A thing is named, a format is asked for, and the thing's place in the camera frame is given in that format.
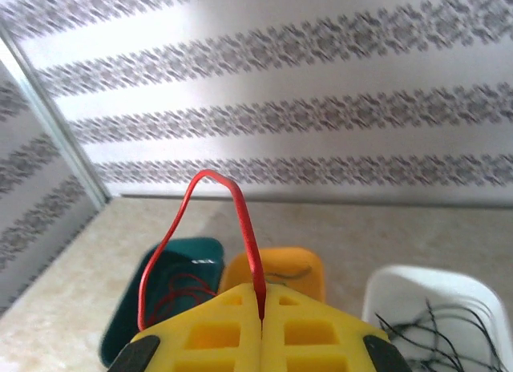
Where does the red cable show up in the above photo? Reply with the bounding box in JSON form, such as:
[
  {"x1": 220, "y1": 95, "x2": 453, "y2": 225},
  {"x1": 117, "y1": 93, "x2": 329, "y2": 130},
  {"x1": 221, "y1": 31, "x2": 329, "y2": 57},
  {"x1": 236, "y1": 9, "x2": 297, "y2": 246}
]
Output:
[
  {"x1": 151, "y1": 272, "x2": 218, "y2": 321},
  {"x1": 138, "y1": 169, "x2": 268, "y2": 334}
]

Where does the white plastic bin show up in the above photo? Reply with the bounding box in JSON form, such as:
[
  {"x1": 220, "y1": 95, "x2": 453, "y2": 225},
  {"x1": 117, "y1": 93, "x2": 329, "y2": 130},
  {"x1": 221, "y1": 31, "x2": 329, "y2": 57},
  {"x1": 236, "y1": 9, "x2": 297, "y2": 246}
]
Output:
[{"x1": 360, "y1": 264, "x2": 509, "y2": 372}]

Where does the dark teal plastic bin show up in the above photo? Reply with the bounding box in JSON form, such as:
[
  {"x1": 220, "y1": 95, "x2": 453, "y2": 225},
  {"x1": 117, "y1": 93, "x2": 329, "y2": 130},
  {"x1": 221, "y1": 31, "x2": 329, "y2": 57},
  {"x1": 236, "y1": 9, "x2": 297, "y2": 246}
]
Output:
[{"x1": 98, "y1": 236, "x2": 226, "y2": 370}]

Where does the orange plastic bin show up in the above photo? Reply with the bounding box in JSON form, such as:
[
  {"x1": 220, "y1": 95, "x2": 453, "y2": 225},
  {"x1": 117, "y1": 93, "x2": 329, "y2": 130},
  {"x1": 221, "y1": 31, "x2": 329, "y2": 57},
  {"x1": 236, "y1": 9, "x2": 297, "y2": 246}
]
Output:
[{"x1": 218, "y1": 246, "x2": 326, "y2": 305}]

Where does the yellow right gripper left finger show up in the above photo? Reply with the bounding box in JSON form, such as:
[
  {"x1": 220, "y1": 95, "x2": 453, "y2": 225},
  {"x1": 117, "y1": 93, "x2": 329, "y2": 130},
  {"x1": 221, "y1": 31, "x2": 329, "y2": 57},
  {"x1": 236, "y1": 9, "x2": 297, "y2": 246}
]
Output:
[{"x1": 106, "y1": 283, "x2": 264, "y2": 372}]

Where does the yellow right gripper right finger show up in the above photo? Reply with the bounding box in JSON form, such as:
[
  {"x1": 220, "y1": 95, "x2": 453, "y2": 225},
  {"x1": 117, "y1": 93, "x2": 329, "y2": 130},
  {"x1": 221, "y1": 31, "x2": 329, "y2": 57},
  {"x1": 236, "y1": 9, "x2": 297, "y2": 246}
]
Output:
[{"x1": 261, "y1": 285, "x2": 414, "y2": 372}]

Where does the aluminium edge rail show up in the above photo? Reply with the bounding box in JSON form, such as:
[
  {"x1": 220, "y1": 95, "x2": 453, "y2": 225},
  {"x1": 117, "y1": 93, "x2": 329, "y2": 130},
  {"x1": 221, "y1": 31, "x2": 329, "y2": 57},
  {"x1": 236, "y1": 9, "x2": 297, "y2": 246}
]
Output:
[{"x1": 119, "y1": 192, "x2": 513, "y2": 209}]

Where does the black cable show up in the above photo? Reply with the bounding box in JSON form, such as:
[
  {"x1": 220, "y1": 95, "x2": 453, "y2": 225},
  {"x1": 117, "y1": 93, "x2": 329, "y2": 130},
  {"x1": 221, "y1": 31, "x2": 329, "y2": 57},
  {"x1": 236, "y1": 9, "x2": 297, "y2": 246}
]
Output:
[{"x1": 374, "y1": 298, "x2": 508, "y2": 372}]

